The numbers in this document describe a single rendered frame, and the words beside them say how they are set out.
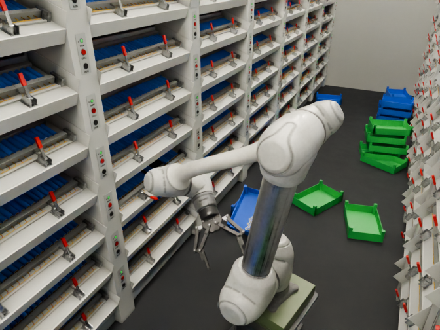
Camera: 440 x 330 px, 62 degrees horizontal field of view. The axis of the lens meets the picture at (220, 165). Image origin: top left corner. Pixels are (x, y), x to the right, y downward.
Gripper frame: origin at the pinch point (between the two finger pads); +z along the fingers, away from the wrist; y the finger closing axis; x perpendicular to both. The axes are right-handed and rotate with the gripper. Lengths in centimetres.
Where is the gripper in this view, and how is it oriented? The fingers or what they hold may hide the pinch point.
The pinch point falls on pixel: (225, 258)
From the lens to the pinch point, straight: 137.5
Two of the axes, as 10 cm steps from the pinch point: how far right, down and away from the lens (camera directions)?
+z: 3.4, 8.3, -4.4
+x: 1.2, 4.3, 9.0
